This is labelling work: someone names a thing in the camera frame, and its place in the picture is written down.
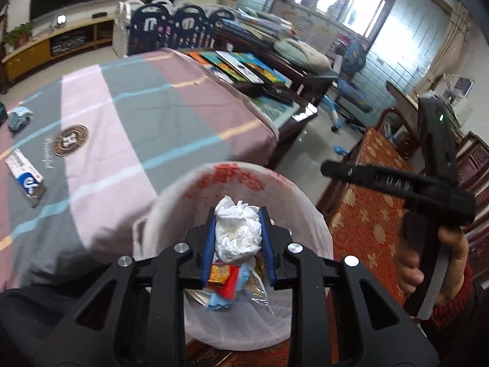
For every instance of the grey green cushion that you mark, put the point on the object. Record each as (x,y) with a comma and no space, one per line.
(302,55)

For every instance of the dark wooden coffee table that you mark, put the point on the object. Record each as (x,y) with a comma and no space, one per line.
(306,90)

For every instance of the navy white baby fence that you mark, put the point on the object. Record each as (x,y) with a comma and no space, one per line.
(143,27)

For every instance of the person right hand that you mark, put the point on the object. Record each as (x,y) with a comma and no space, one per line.
(430,266)

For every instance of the blue child chair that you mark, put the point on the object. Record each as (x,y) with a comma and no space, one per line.
(349,58)

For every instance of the person legs in jeans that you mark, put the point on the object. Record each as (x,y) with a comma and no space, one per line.
(53,326)

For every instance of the dark green tissue pack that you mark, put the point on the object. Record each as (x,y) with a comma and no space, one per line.
(3,114)

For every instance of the red gold patterned sofa cushion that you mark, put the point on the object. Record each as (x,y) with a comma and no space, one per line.
(363,223)

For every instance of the clear printed plastic bag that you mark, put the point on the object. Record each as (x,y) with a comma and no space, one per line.
(254,289)

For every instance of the white bin with plastic liner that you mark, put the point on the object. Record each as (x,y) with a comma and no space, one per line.
(236,190)

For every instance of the potted green plant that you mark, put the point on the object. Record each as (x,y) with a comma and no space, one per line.
(17,37)

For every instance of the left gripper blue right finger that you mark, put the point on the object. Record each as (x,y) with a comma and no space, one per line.
(267,250)

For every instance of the colourful picture books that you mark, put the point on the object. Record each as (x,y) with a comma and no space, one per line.
(238,67)

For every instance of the wooden tv cabinet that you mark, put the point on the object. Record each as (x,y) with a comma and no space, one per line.
(55,45)

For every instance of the white tissue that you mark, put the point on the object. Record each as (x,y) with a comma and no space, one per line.
(237,231)

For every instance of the striped pink grey tablecloth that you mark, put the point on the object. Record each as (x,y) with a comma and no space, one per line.
(105,140)

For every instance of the light blue face mask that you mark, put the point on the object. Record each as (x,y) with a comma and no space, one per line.
(19,118)

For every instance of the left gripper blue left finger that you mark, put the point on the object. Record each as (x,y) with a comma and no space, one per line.
(208,251)

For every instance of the white toothpaste box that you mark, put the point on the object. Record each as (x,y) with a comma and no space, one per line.
(26,175)

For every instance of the small red snack packet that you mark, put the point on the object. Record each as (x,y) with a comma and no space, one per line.
(224,279)

